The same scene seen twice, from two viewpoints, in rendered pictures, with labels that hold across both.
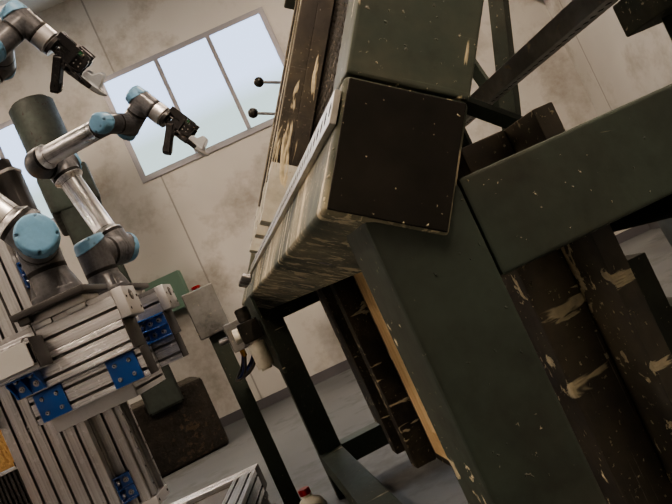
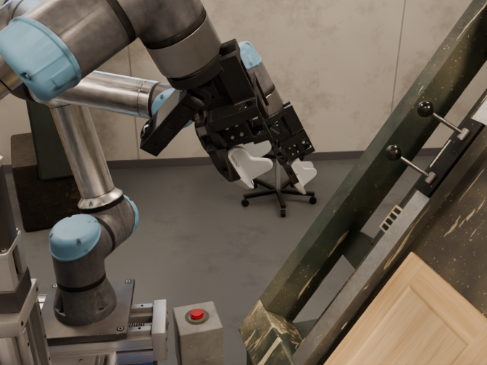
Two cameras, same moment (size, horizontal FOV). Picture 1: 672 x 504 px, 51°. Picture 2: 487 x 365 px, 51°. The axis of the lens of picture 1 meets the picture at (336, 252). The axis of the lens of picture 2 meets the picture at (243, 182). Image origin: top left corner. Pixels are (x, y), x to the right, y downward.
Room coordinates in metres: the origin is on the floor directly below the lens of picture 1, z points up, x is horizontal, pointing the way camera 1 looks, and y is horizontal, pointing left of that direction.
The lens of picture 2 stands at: (1.50, 0.51, 1.85)
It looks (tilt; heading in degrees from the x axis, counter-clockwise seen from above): 24 degrees down; 355
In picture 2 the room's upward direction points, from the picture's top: straight up
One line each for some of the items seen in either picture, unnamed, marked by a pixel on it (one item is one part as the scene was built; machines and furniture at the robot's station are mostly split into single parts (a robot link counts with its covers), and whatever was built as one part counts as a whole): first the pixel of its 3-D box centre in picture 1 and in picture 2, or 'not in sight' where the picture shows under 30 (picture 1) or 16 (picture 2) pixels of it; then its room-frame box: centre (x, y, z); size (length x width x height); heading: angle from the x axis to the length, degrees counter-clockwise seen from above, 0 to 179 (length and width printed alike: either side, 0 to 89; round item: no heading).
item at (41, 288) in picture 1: (53, 283); not in sight; (2.08, 0.80, 1.09); 0.15 x 0.15 x 0.10
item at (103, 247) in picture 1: (94, 253); (78, 248); (2.58, 0.81, 1.20); 0.13 x 0.12 x 0.14; 156
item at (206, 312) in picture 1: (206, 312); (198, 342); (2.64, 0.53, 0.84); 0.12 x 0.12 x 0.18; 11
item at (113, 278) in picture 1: (106, 282); (83, 290); (2.58, 0.81, 1.09); 0.15 x 0.15 x 0.10
